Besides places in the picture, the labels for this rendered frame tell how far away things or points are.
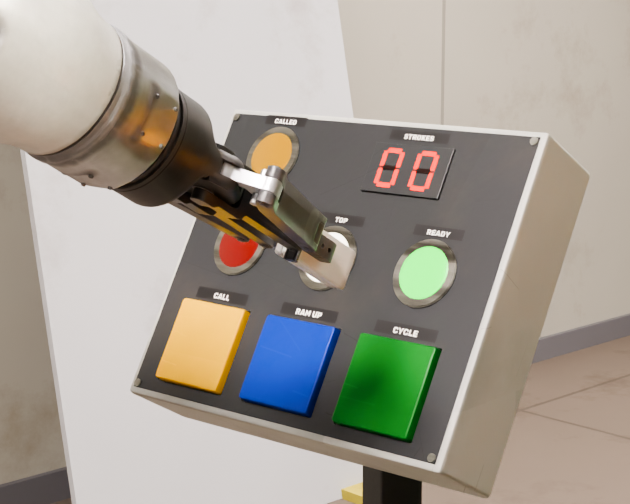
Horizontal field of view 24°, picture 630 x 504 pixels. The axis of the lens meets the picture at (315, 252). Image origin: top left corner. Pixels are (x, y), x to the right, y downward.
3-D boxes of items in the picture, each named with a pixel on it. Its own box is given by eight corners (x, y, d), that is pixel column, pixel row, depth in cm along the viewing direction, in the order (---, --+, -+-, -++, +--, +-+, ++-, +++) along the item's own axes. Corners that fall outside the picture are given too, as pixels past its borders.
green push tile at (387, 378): (405, 439, 109) (436, 346, 111) (329, 420, 114) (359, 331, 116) (418, 446, 110) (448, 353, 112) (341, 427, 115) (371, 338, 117)
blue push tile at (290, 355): (304, 414, 116) (335, 326, 117) (236, 397, 120) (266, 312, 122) (317, 420, 117) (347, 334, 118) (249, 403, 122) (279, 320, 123)
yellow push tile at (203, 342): (214, 392, 122) (244, 308, 124) (153, 376, 127) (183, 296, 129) (227, 398, 123) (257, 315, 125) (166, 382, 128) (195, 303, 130)
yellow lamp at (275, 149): (266, 184, 127) (265, 135, 126) (246, 178, 131) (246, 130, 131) (298, 182, 128) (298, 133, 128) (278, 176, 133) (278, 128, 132)
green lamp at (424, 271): (420, 307, 113) (421, 252, 112) (392, 296, 117) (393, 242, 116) (455, 304, 114) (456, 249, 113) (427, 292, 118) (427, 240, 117)
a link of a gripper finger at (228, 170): (186, 139, 92) (246, 144, 88) (237, 173, 96) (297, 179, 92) (173, 173, 91) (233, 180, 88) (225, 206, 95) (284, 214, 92)
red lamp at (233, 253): (233, 274, 125) (232, 224, 125) (214, 265, 130) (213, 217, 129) (266, 271, 127) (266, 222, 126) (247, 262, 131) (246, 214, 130)
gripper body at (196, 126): (63, 178, 91) (158, 235, 98) (156, 191, 86) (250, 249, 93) (105, 71, 93) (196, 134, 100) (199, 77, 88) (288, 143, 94)
